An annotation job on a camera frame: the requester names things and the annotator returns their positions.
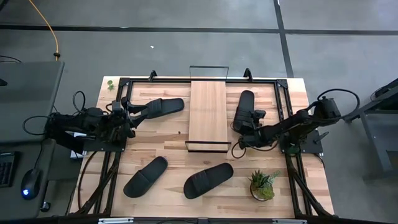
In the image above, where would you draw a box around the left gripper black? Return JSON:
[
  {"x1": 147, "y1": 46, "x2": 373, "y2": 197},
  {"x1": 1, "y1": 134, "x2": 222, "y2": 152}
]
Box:
[{"x1": 119, "y1": 96, "x2": 151, "y2": 139}]

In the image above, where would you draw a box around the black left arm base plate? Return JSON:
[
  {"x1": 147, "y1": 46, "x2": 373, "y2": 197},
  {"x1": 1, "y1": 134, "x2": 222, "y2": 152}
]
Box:
[{"x1": 82, "y1": 127, "x2": 128, "y2": 153}]

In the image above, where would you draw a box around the grey desk with keyboard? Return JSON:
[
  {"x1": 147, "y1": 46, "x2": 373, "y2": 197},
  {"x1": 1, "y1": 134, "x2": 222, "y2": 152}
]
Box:
[{"x1": 0, "y1": 138, "x2": 57, "y2": 220}]

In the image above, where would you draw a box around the grey office desk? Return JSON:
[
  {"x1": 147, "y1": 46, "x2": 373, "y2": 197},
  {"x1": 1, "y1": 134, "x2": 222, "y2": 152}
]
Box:
[{"x1": 0, "y1": 60, "x2": 66, "y2": 144}]

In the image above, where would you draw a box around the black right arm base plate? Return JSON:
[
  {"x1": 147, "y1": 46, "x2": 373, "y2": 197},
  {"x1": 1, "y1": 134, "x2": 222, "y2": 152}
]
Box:
[{"x1": 278, "y1": 129, "x2": 324, "y2": 155}]

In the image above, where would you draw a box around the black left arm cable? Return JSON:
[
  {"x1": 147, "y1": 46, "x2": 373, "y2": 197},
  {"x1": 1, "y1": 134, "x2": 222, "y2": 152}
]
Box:
[{"x1": 72, "y1": 90, "x2": 87, "y2": 113}]

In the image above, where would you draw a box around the potted green succulent plant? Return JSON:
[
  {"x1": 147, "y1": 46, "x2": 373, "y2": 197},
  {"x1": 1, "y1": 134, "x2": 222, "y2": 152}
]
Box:
[{"x1": 248, "y1": 169, "x2": 282, "y2": 202}]

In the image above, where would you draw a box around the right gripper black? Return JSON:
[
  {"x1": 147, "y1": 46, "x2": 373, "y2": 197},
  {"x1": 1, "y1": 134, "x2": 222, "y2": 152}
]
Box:
[{"x1": 235, "y1": 108, "x2": 266, "y2": 149}]

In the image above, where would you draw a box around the black desk frame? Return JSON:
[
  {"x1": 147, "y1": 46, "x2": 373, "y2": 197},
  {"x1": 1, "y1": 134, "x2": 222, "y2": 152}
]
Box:
[{"x1": 343, "y1": 77, "x2": 398, "y2": 181}]

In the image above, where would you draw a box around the black rubber slide sandal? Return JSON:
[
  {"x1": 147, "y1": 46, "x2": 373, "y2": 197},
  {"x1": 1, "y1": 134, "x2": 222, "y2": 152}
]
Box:
[
  {"x1": 136, "y1": 97, "x2": 185, "y2": 121},
  {"x1": 232, "y1": 90, "x2": 256, "y2": 135},
  {"x1": 183, "y1": 162, "x2": 234, "y2": 200},
  {"x1": 123, "y1": 156, "x2": 169, "y2": 199}
]

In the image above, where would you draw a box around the silver aluminium bracket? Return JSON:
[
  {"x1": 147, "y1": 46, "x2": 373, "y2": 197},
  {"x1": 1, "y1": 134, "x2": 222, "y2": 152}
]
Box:
[
  {"x1": 272, "y1": 218, "x2": 308, "y2": 224},
  {"x1": 98, "y1": 217, "x2": 134, "y2": 224}
]

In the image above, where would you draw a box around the yellow hanging cable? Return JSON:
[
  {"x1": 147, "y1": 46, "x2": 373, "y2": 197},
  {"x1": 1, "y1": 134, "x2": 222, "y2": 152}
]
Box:
[{"x1": 28, "y1": 0, "x2": 60, "y2": 62}]

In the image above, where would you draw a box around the black computer keyboard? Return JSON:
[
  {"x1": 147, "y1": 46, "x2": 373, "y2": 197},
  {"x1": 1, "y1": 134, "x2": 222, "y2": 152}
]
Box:
[{"x1": 0, "y1": 151, "x2": 17, "y2": 188}]

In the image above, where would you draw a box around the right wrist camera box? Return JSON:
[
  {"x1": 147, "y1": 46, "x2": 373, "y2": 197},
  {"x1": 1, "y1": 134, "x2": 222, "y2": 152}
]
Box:
[{"x1": 252, "y1": 109, "x2": 267, "y2": 121}]

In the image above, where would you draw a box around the white adapter box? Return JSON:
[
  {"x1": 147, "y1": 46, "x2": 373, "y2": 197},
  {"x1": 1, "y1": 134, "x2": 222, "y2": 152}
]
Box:
[{"x1": 70, "y1": 132, "x2": 88, "y2": 159}]

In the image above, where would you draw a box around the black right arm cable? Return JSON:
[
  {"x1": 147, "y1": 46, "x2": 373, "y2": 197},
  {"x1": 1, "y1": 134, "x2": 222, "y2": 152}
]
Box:
[{"x1": 316, "y1": 88, "x2": 361, "y2": 121}]

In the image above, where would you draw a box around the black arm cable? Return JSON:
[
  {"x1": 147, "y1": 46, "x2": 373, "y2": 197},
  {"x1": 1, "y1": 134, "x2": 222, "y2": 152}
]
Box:
[
  {"x1": 316, "y1": 88, "x2": 361, "y2": 121},
  {"x1": 72, "y1": 90, "x2": 87, "y2": 113}
]

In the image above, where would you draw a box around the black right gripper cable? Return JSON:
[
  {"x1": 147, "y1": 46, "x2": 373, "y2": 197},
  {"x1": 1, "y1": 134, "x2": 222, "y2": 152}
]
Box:
[{"x1": 231, "y1": 140, "x2": 249, "y2": 159}]

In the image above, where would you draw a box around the wooden shelf with metal frame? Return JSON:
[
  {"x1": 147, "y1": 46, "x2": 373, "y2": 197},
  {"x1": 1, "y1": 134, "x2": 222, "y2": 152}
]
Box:
[{"x1": 185, "y1": 65, "x2": 233, "y2": 153}]

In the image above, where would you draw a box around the black computer mouse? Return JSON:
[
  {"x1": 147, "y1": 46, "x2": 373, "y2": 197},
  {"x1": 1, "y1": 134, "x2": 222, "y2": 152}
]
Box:
[{"x1": 21, "y1": 167, "x2": 42, "y2": 200}]

